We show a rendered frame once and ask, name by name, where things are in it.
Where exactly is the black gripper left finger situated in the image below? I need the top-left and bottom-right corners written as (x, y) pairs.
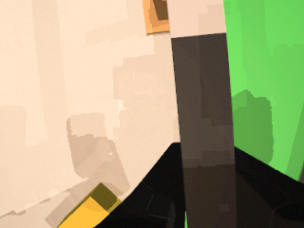
top-left (94, 142), bottom-right (186, 228)

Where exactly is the green flat mat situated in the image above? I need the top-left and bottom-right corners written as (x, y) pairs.
top-left (223, 0), bottom-right (304, 181)

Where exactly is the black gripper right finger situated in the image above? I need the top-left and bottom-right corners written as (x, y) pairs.
top-left (235, 148), bottom-right (304, 228)

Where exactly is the yellow rectangular block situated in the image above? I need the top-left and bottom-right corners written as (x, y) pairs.
top-left (56, 182), bottom-right (122, 228)

